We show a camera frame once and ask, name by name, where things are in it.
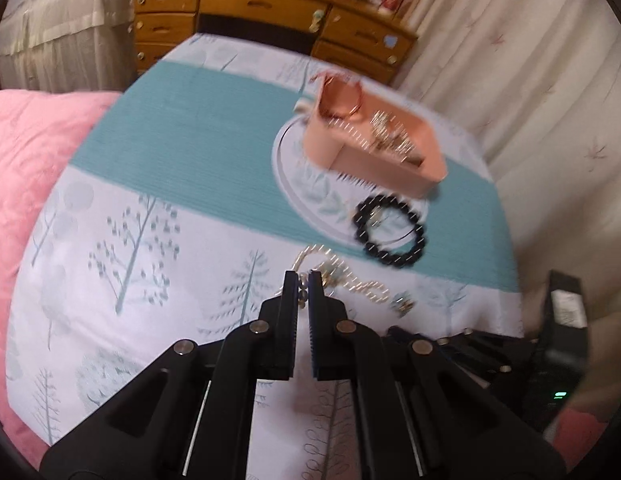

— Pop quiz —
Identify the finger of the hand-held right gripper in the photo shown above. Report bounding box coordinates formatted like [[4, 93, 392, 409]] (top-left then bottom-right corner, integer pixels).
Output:
[[388, 326, 420, 348], [437, 329, 541, 386]]

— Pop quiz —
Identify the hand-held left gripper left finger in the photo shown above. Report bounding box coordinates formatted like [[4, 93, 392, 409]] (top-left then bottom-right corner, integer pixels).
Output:
[[39, 270, 298, 480]]

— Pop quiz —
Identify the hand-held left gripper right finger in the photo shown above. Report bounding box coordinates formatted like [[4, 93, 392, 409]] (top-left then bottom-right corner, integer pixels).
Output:
[[308, 270, 567, 480]]

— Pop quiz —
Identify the gold pearl necklace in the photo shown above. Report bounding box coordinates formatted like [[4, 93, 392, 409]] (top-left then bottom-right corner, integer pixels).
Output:
[[290, 244, 390, 307]]

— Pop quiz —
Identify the pink jewelry box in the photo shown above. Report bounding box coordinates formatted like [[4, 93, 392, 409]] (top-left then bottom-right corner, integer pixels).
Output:
[[303, 72, 449, 200]]

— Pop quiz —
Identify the pile of silver jewelry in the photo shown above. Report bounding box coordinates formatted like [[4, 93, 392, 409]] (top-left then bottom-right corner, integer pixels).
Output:
[[367, 109, 425, 167]]

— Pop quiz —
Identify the small gold earring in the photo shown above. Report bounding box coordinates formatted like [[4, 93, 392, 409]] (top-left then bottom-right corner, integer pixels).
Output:
[[391, 292, 417, 315]]

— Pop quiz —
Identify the round white leaf-print plate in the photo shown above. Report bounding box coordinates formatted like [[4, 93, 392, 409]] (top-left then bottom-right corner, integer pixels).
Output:
[[272, 114, 432, 252]]

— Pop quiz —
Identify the tree-print teal white tablecloth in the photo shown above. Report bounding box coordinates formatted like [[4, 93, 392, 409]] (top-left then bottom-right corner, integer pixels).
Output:
[[5, 32, 525, 480]]

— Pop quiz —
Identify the copper bangle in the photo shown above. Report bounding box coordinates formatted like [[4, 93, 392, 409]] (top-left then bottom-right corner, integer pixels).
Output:
[[318, 74, 365, 121]]

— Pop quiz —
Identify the cream leaf-print curtain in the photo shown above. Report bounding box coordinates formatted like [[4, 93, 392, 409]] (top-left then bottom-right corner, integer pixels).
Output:
[[395, 0, 621, 323]]

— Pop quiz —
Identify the pink blanket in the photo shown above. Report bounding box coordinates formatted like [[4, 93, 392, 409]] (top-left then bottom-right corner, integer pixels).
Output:
[[0, 88, 124, 461]]

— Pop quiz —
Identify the wooden dresser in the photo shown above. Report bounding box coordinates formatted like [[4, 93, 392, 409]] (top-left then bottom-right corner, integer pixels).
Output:
[[132, 0, 420, 87]]

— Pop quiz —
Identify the white lace-trimmed cloth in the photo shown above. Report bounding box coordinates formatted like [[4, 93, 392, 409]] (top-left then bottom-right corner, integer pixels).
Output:
[[0, 0, 142, 94]]

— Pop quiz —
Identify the black bead bracelet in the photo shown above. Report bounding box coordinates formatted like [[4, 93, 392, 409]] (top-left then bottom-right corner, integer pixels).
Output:
[[351, 194, 428, 267]]

